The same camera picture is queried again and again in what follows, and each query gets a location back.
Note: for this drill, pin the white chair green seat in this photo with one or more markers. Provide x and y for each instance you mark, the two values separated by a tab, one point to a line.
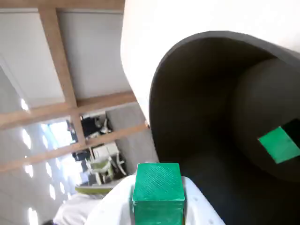
100	165
70	208

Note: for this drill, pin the dark office furniture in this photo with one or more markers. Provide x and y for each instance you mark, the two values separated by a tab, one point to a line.
91	127

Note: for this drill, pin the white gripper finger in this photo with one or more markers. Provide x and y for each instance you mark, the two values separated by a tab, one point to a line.
199	211
112	208

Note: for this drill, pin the green cube block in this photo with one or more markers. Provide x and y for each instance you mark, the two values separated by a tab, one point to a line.
279	145
158	187

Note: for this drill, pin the wooden lattice partition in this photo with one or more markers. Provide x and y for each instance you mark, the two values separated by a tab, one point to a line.
58	58

